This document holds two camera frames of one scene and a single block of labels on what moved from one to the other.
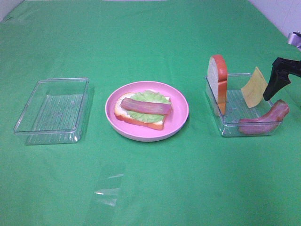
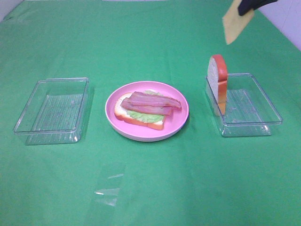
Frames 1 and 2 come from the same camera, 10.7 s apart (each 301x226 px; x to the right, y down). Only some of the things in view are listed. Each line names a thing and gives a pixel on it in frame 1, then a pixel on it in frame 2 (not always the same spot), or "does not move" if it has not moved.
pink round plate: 173,122 does not move
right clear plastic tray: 228,124 does not move
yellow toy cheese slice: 255,88 → 233,23
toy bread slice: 122,114 does not move
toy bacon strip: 138,105 does not move
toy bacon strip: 266,123 → 145,99
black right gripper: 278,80 → 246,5
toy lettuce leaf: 148,95 does not move
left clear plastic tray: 54,112 does not move
